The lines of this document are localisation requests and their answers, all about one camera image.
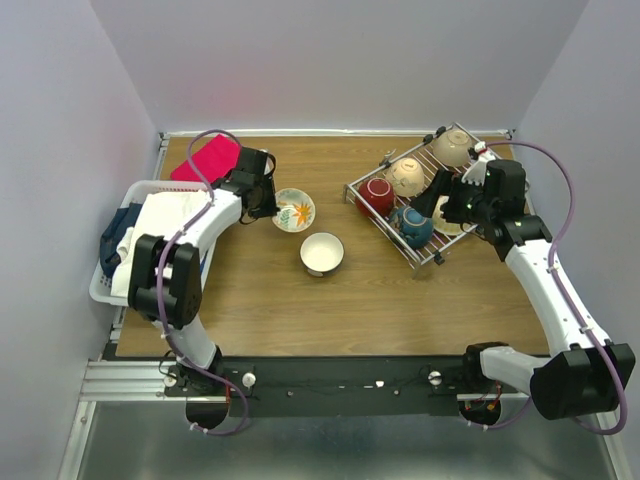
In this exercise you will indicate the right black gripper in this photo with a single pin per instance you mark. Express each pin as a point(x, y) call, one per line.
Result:
point(447, 183)

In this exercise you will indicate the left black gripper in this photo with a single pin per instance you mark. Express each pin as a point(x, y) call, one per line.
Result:
point(270, 208)

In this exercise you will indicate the white floral bowl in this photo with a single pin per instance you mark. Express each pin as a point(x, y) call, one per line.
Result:
point(297, 210)

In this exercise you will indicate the teal white bowl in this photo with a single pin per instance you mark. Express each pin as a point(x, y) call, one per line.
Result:
point(322, 254)

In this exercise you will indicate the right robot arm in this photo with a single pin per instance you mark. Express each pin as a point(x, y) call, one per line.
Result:
point(585, 372)

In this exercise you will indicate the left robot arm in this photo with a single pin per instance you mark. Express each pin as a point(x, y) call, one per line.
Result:
point(165, 286)

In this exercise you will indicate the beige bowl with drawing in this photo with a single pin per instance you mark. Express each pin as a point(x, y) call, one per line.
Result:
point(406, 177)

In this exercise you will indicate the plain beige bowl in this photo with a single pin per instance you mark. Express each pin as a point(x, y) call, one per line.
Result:
point(451, 148)

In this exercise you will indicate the cream striped bowl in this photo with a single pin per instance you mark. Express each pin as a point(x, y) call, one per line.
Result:
point(447, 228)

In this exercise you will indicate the red folded cloth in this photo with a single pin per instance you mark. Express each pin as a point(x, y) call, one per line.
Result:
point(214, 160)

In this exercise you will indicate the red bowl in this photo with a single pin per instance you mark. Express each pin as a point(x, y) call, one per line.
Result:
point(379, 194)

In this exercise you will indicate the white cloth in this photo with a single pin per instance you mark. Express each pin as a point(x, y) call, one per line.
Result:
point(161, 214)

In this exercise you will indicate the navy blue garment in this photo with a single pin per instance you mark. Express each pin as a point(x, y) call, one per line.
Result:
point(123, 219)

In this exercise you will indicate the white laundry basket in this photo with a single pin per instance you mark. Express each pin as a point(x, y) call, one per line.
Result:
point(219, 212)

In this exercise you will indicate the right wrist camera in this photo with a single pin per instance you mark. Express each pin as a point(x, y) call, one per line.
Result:
point(481, 155)

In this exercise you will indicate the wire dish rack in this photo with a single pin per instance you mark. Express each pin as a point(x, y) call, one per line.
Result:
point(422, 152)

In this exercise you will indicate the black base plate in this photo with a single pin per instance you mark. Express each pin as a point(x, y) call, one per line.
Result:
point(490, 406)

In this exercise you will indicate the aluminium frame rail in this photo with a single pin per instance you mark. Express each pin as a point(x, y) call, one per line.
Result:
point(125, 380)

